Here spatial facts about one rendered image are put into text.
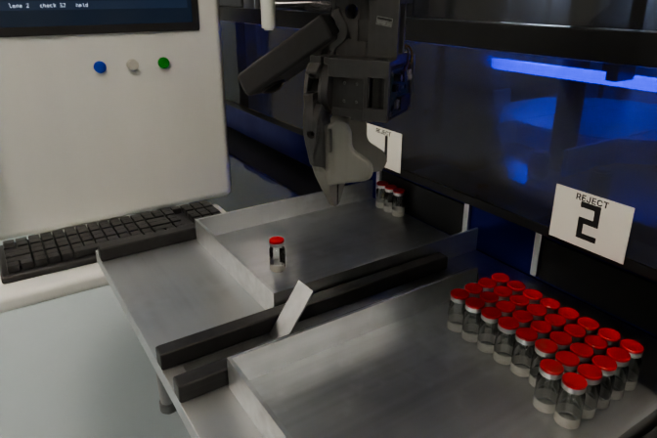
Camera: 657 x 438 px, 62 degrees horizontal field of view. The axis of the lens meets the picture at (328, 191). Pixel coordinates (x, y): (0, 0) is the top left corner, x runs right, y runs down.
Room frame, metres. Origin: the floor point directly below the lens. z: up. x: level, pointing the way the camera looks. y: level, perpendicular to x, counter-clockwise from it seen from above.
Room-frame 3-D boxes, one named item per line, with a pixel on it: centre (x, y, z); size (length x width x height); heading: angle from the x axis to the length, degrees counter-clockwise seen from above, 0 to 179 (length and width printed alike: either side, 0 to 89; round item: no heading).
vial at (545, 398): (0.40, -0.20, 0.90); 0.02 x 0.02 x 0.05
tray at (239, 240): (0.75, -0.01, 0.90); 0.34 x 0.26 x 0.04; 123
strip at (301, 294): (0.49, 0.08, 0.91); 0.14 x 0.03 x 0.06; 123
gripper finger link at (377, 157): (0.53, -0.03, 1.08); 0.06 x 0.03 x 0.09; 64
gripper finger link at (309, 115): (0.50, 0.01, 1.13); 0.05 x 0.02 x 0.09; 154
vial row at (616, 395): (0.49, -0.23, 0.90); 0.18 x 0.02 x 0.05; 33
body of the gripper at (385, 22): (0.51, -0.03, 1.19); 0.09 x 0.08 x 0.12; 64
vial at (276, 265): (0.67, 0.07, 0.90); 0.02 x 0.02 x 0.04
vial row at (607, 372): (0.48, -0.21, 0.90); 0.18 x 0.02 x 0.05; 33
